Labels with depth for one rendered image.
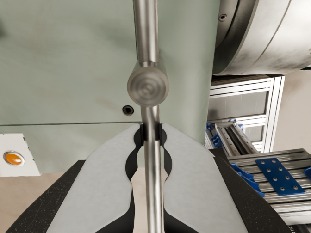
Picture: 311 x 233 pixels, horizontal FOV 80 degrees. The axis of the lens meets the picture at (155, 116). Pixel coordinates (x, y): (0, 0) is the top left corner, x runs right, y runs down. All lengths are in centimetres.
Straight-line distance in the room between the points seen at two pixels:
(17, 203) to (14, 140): 261
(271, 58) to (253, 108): 126
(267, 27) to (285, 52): 6
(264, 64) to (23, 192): 264
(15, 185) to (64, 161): 239
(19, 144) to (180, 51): 24
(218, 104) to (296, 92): 73
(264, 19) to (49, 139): 30
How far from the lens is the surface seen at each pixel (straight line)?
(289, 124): 207
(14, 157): 33
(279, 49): 31
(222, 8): 29
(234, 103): 148
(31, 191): 266
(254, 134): 169
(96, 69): 22
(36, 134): 29
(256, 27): 27
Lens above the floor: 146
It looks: 62 degrees down
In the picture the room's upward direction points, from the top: 179 degrees counter-clockwise
